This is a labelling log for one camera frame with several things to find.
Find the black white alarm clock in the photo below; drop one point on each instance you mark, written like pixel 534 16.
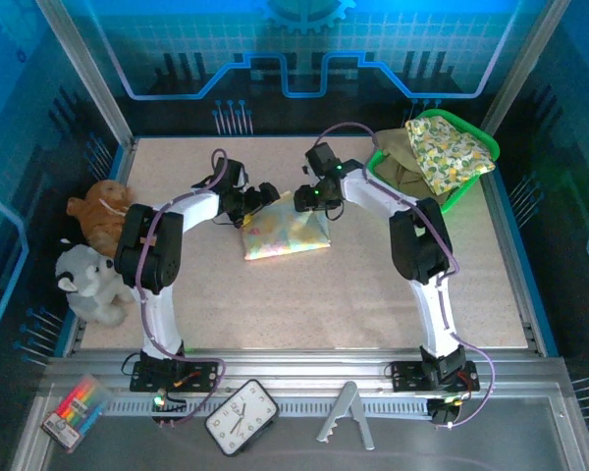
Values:
pixel 240 417

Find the lemon print skirt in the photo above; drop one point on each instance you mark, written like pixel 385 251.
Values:
pixel 446 152

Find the green plastic basket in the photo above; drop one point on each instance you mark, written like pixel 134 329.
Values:
pixel 486 142

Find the marker pen pack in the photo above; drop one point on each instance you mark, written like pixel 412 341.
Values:
pixel 76 412

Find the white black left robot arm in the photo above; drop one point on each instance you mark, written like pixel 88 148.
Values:
pixel 157 304

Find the pastel floral skirt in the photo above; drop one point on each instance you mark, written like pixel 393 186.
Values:
pixel 284 235

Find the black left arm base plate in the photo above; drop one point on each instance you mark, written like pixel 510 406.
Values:
pixel 201 378

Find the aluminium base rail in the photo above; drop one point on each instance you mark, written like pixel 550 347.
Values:
pixel 304 363

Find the grey white husky plush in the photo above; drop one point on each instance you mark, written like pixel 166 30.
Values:
pixel 88 284

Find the olive green skirt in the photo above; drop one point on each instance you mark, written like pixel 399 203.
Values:
pixel 397 167

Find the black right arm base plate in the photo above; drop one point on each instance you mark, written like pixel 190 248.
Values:
pixel 407 378

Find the brown plush toy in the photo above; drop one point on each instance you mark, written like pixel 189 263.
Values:
pixel 103 216

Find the aluminium frame post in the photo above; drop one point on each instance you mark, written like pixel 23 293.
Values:
pixel 88 73
pixel 525 64

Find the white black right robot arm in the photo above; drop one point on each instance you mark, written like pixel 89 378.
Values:
pixel 432 304

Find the silver metal stand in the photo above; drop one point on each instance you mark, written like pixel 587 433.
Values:
pixel 346 412

